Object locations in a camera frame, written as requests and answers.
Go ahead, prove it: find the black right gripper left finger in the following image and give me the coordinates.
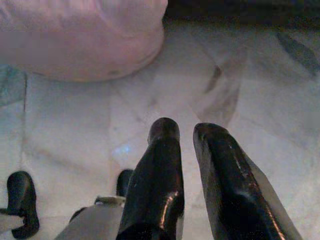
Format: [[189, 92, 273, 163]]
[[116, 117, 185, 240]]

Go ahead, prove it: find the robot black right foot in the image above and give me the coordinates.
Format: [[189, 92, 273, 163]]
[[116, 169, 135, 198]]

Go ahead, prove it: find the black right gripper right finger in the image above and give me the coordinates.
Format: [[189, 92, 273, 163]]
[[192, 122, 303, 240]]

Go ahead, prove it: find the robot black left foot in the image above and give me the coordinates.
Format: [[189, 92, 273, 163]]
[[6, 170, 40, 240]]

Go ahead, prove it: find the robot black foot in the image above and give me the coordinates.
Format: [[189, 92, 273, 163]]
[[116, 169, 135, 198], [6, 170, 40, 240]]

